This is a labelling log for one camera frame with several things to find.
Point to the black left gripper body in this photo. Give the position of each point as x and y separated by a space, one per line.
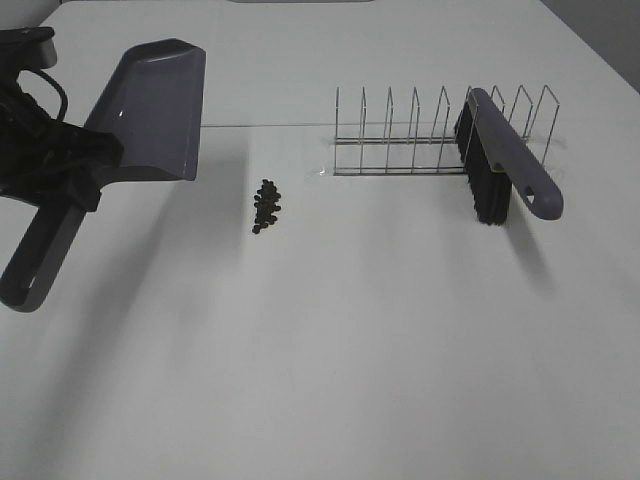
38 167

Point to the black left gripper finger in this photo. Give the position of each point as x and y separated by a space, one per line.
83 190

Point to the pile of coffee beans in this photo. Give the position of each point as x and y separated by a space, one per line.
266 203

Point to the grey hand brush black bristles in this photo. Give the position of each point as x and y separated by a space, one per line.
497 162

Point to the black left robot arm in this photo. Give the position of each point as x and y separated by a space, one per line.
18 49

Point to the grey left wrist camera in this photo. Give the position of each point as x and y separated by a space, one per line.
46 56

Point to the metal wire rack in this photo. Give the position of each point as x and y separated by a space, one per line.
397 136

